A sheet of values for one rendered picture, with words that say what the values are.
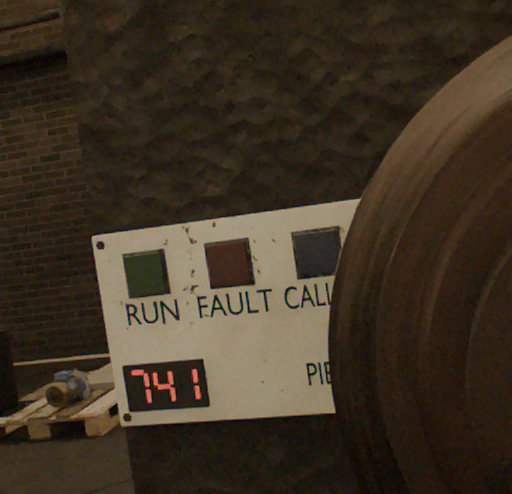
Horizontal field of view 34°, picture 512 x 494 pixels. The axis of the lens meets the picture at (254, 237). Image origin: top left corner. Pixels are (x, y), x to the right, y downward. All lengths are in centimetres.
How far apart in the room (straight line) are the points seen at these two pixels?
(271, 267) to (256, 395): 12
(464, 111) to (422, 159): 4
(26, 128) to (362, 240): 729
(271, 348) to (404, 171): 24
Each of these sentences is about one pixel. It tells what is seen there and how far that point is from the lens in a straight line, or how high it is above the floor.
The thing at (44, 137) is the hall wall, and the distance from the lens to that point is 771.
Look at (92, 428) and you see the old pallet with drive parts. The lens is 499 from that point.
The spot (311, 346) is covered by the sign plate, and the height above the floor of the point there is 112.
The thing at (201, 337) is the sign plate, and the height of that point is 114.
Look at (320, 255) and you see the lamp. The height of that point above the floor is 120.
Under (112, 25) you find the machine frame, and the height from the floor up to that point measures 143.
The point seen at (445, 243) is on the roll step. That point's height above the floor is 121.
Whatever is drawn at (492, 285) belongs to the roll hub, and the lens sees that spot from 48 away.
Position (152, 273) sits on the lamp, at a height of 120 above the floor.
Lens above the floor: 126
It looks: 3 degrees down
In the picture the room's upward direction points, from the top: 8 degrees counter-clockwise
